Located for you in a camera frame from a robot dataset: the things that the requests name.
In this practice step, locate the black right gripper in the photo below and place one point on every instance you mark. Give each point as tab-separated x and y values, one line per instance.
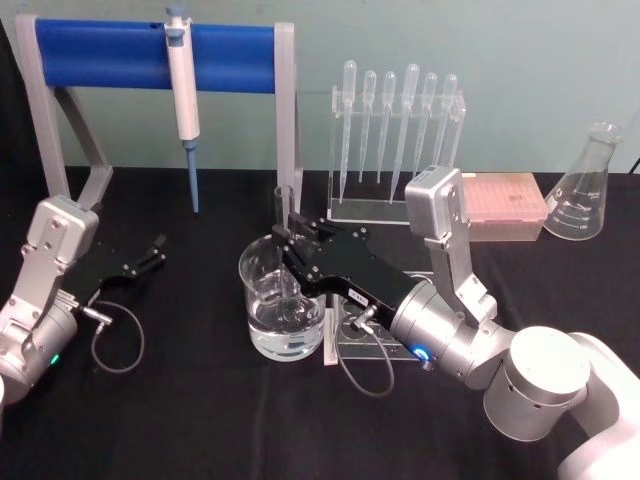
350	270

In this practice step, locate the pink pipette tip box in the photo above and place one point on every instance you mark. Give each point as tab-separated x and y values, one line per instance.
505	200

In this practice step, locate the white and blue micropipette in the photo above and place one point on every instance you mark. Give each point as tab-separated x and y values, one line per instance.
182	100

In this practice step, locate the black table cloth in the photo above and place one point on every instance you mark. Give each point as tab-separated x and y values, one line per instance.
200	425

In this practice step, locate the clear glass conical flask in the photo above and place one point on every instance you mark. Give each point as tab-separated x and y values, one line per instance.
580	215

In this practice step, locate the clear acrylic dropper rack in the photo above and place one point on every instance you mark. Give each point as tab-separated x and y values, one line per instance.
370	211

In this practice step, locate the glass beaker with water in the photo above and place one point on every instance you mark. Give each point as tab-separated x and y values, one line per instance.
280	335

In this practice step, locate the clear glass test tube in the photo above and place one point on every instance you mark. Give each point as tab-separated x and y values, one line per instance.
284	200

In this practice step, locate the silver and white right robot arm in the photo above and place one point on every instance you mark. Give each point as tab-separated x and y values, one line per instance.
540	380

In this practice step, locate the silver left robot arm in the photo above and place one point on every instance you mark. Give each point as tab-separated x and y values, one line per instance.
45	250

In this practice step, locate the grey stand with blue bar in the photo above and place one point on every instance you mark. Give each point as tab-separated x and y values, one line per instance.
100	55

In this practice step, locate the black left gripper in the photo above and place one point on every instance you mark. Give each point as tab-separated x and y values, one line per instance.
107	265

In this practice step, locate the clear plastic transfer pipette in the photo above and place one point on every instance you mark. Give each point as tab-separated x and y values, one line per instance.
449	92
348	90
411	85
428	92
389	92
369	90

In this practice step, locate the clear acrylic test tube rack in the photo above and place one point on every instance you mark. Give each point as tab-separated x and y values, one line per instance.
360	350

